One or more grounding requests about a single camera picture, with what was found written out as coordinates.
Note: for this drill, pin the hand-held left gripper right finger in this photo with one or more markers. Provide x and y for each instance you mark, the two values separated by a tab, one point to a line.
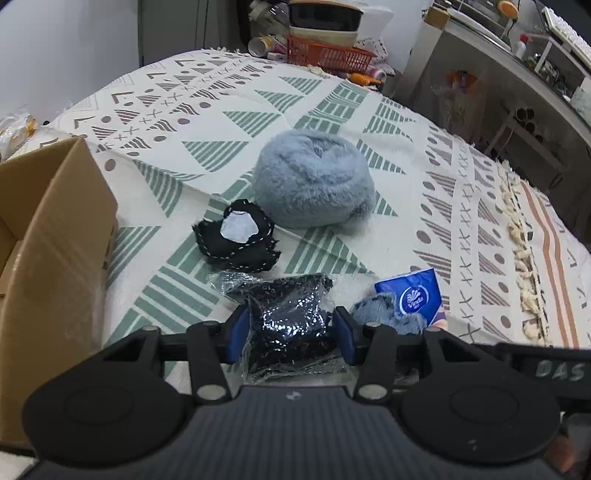
346	337

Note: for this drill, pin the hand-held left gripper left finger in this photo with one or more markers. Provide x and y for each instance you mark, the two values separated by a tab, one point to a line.
238	336

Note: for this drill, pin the small blue fuzzy cloth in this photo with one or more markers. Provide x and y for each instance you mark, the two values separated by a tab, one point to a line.
374	314

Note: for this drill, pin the black sequined pouch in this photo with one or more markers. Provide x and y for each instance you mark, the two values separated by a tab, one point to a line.
286	318

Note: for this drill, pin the blue tissue pack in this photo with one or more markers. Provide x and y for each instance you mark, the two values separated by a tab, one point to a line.
415	295

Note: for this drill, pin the black cloth with white stitching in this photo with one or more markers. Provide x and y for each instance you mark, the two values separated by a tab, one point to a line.
217	249

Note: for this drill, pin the fluffy blue hat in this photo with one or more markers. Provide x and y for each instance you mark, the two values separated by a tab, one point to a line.
314	180

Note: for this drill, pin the brown cardboard box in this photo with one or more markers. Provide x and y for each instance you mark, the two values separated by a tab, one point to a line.
60	277

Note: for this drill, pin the pale blue crumpled piece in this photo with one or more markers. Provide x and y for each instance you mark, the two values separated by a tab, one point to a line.
239	229

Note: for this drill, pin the patterned cream green blanket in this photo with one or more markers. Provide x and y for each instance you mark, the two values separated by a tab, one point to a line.
323	106

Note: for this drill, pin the cardboard tubes under desk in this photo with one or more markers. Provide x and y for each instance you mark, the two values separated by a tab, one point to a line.
526	121

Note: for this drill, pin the orange toy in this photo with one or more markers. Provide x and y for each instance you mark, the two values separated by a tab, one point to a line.
364	79

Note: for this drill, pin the plastic bag with orange print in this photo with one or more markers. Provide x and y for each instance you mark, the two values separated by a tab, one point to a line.
459	101

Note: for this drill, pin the pink white tube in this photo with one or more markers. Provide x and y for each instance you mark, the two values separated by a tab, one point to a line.
377	72

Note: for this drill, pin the orange plastic basket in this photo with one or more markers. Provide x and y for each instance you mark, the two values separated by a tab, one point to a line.
323	55

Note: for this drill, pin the dotted white cloth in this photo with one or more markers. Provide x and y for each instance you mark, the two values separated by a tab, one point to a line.
385	53

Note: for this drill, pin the white yellow printed bag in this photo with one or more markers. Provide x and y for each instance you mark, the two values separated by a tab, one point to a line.
16	134

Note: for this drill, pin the cream bowl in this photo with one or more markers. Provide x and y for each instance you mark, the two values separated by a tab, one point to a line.
323	38

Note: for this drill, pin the glass jars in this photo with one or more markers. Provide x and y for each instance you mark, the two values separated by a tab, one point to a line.
270	16

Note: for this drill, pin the dark bowl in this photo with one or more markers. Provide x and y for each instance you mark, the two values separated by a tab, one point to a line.
323	16

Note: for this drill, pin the white bottle with red cap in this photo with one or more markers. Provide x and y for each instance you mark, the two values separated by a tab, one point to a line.
521	48

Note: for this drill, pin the desk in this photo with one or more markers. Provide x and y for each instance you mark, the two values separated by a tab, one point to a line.
480	41

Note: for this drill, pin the white keyboard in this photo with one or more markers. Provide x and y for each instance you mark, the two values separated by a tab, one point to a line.
570	30

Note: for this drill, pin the orange round plush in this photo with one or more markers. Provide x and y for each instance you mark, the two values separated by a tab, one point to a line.
507	8

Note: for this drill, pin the white metal frame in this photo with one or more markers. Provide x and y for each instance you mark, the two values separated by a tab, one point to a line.
517	138

